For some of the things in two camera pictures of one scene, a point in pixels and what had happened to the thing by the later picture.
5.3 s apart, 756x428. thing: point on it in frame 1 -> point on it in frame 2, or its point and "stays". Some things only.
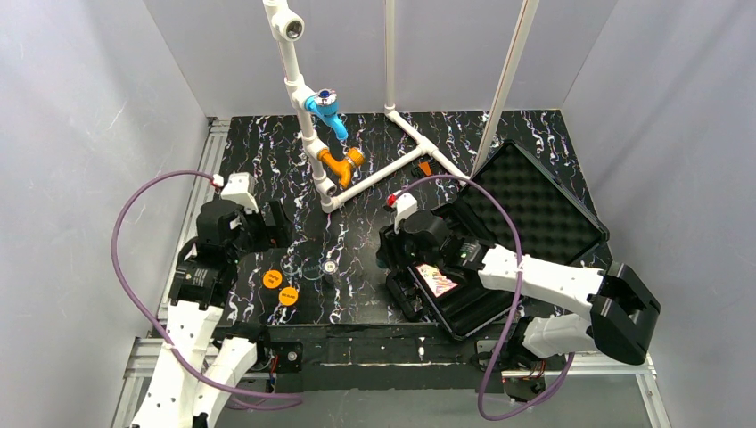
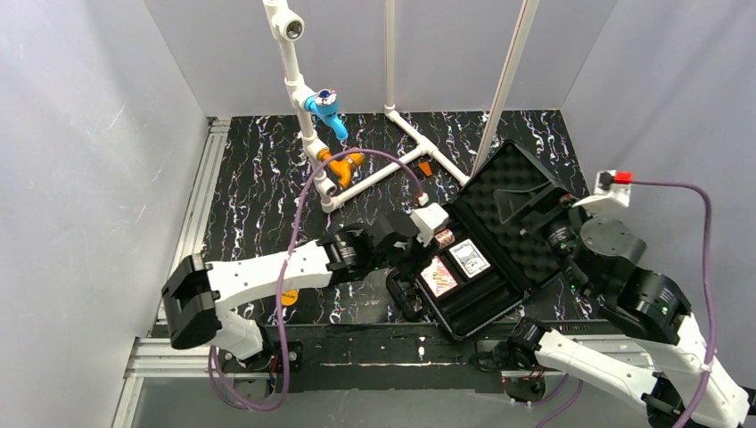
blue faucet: (324, 104) stays
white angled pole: (526, 15) stays
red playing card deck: (439, 283) stays
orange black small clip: (425, 167) stays
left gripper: (275, 223) -> (399, 252)
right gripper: (389, 254) -> (537, 209)
